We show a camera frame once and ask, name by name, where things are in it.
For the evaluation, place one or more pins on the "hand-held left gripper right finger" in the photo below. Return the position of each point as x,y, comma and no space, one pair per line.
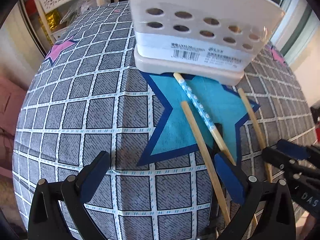
228,178

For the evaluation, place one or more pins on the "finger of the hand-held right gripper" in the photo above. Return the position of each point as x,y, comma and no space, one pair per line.
273,156
292,148

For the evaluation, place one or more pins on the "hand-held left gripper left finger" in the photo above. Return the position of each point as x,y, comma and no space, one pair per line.
93,177

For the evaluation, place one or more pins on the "plain wooden chopstick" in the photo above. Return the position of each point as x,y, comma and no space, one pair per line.
197,140
252,120

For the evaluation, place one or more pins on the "blue patterned wooden chopstick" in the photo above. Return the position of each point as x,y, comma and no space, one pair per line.
197,102

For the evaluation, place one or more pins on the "white perforated utensil holder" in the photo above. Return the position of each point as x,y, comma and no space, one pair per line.
187,30

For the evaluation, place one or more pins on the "person's right forearm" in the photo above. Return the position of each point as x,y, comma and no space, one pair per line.
311,227

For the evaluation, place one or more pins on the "grey checkered star tablecloth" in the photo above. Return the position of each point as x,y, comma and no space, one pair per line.
87,117

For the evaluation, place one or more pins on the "pink folding stool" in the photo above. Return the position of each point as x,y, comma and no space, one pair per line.
10,97

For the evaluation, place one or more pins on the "gold foil bag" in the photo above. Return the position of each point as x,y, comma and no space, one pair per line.
51,20

